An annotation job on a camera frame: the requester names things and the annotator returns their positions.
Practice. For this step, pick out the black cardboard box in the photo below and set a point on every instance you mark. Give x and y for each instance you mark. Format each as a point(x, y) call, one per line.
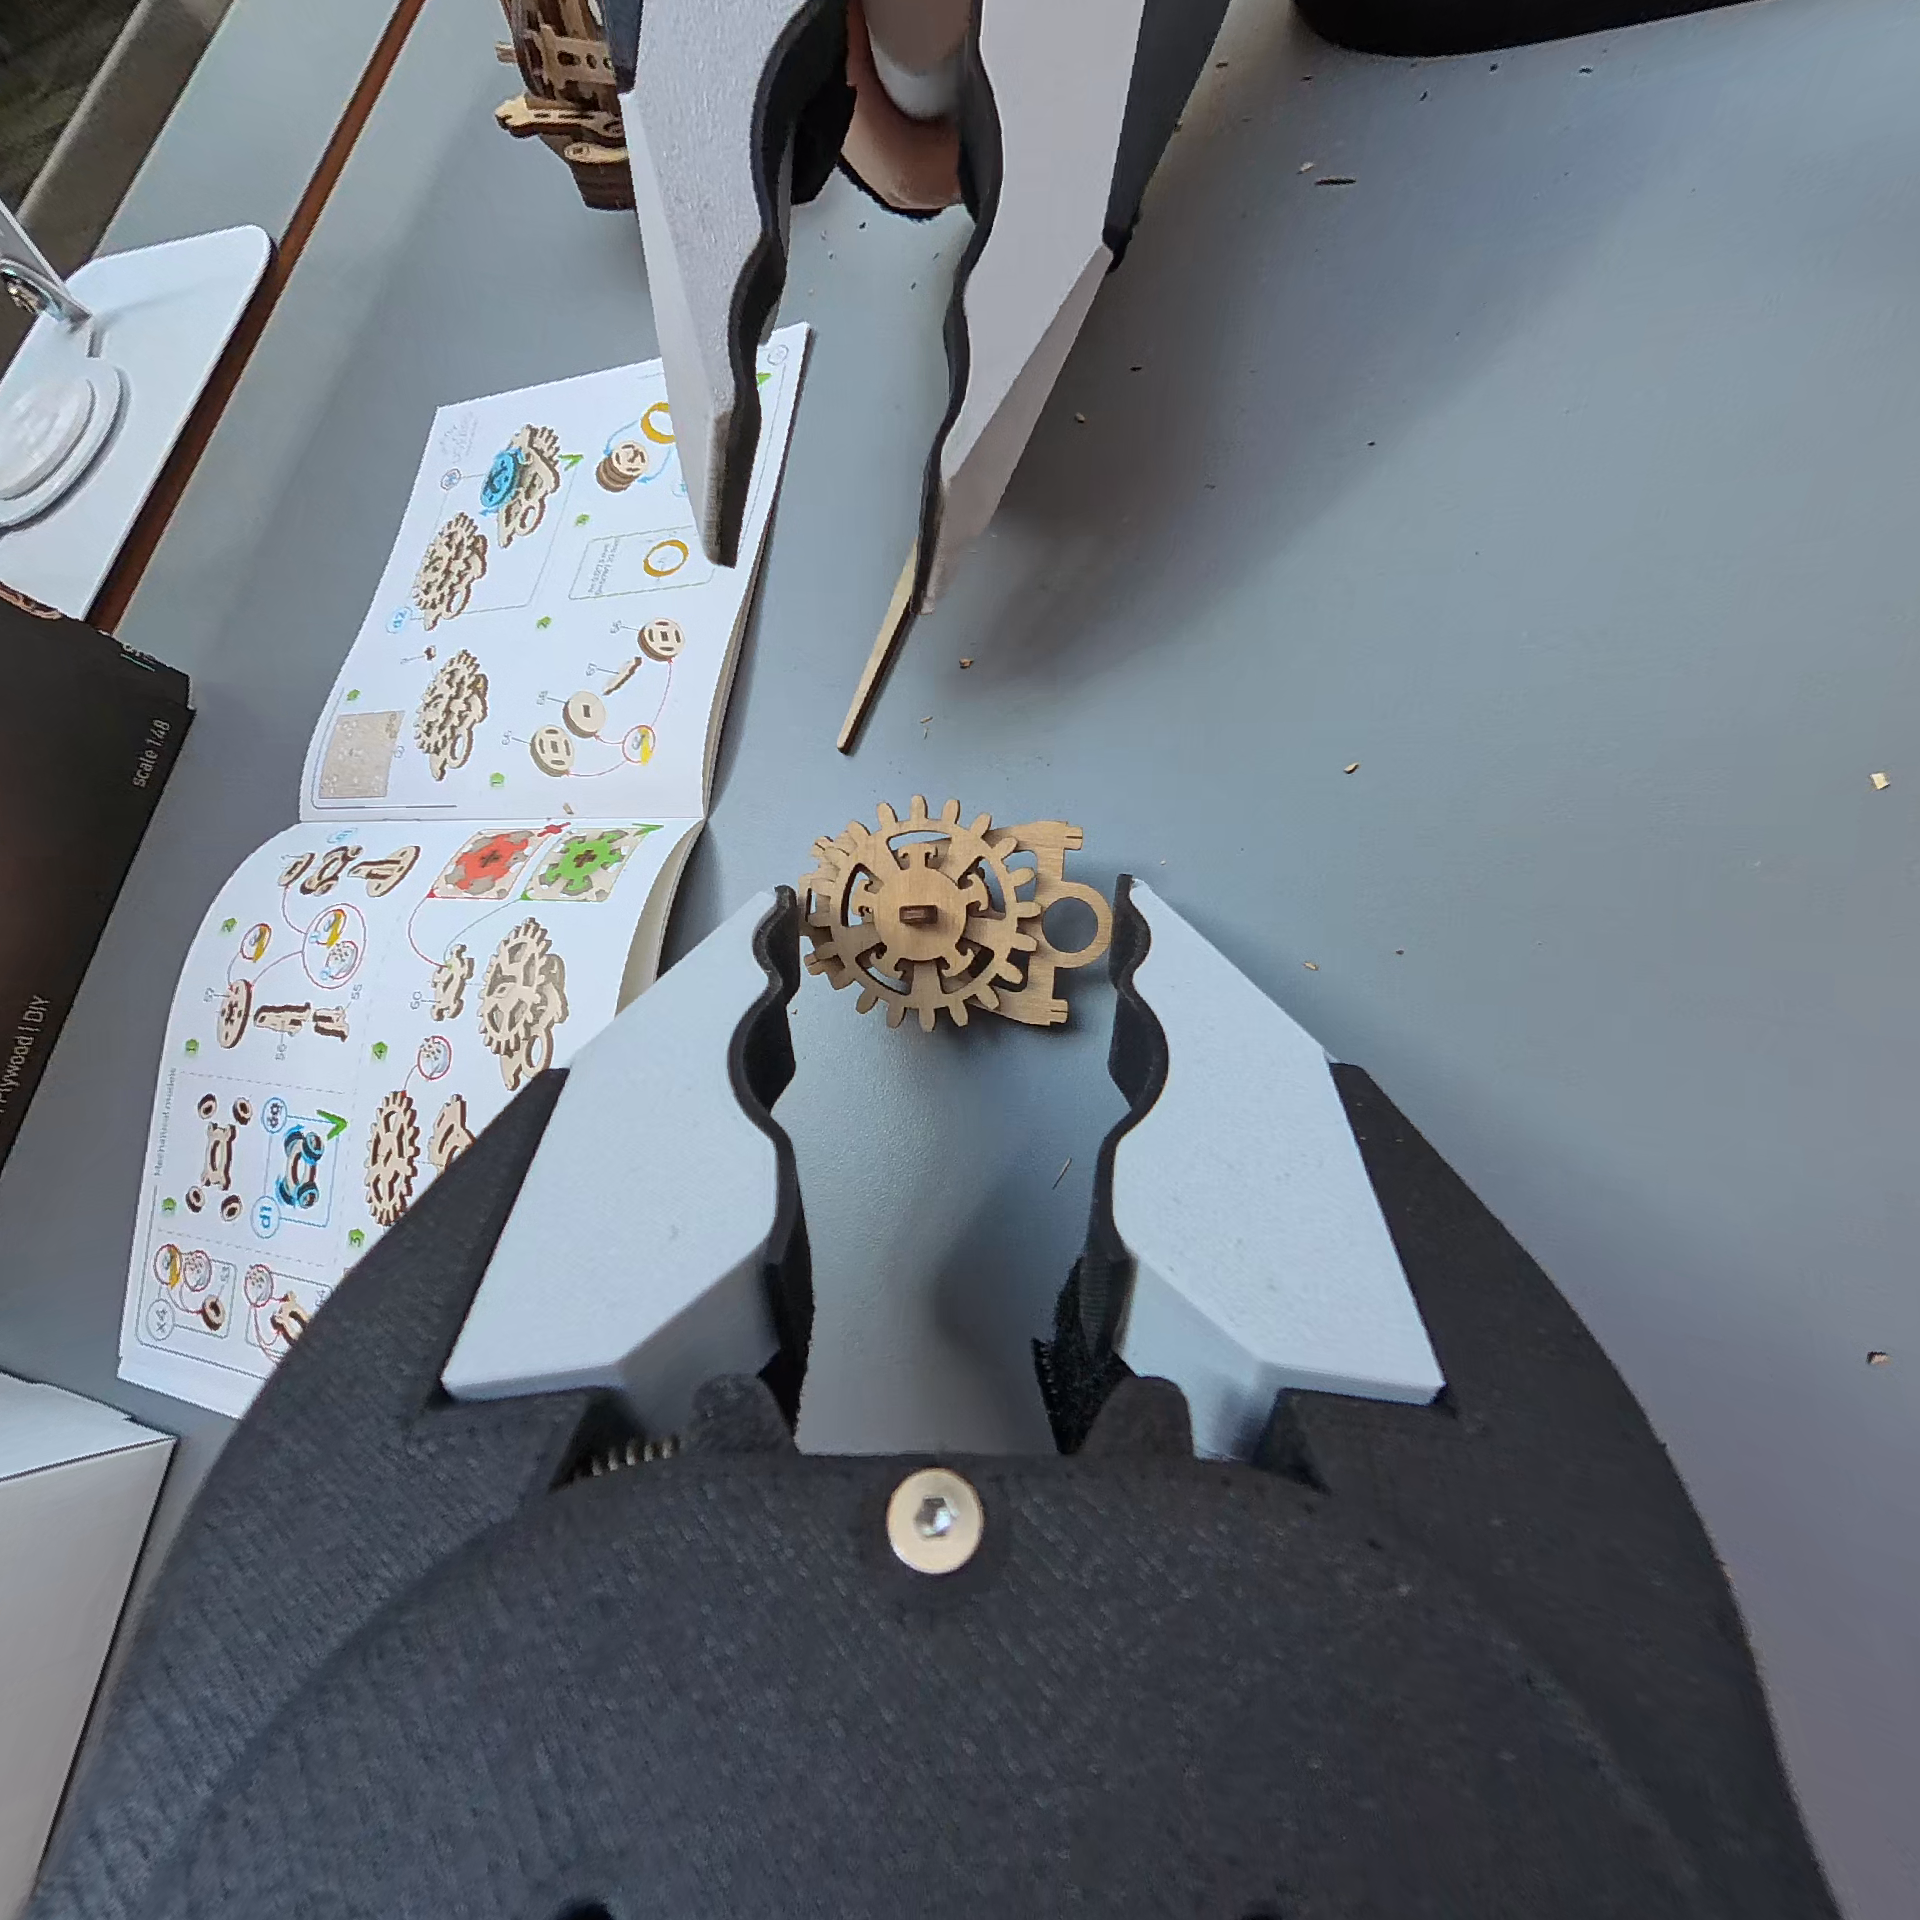
point(73, 825)

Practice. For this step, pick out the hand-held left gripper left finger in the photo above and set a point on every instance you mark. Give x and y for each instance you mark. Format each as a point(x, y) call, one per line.
point(601, 1202)

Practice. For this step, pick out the thin plywood piece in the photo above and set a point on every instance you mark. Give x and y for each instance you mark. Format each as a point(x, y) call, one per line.
point(877, 659)

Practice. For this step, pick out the person's right hand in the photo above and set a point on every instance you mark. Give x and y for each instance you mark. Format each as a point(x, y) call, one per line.
point(902, 159)

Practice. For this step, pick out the wooden gear assembly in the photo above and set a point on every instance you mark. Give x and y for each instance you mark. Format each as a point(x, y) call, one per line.
point(915, 917)

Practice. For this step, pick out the grey desk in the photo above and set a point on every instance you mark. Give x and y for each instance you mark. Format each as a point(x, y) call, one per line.
point(1425, 602)

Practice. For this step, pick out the white stand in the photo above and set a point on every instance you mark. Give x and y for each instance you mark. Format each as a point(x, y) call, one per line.
point(196, 330)

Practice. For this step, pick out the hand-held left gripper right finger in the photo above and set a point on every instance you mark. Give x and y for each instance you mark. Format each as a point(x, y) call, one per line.
point(1260, 1202)

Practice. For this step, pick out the round white pad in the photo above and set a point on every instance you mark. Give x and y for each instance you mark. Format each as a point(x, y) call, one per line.
point(54, 436)

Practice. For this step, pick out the wooden mechanical model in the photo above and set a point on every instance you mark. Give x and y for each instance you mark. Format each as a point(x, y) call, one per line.
point(578, 91)

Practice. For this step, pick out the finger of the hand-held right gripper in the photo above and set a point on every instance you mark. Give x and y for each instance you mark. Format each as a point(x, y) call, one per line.
point(690, 226)
point(1034, 374)

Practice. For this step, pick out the white box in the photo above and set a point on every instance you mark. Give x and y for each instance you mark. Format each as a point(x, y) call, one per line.
point(60, 1575)

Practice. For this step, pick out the illustrated instruction booklet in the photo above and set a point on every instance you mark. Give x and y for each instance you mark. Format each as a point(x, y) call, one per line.
point(448, 930)

